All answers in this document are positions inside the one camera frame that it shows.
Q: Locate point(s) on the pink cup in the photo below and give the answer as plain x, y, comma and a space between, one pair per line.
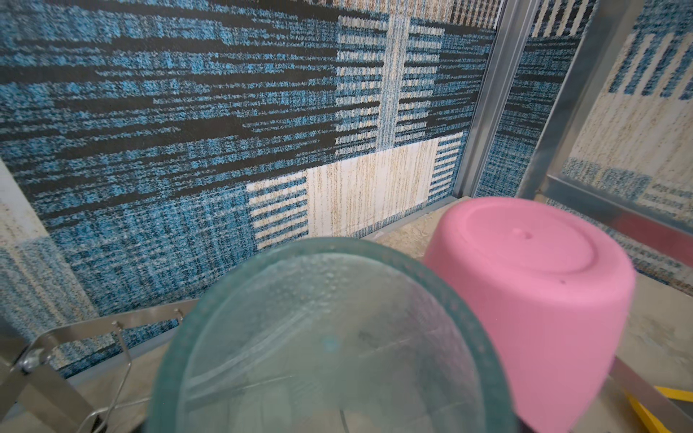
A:
551, 290

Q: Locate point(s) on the teal cup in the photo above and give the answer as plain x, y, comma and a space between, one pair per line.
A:
331, 335

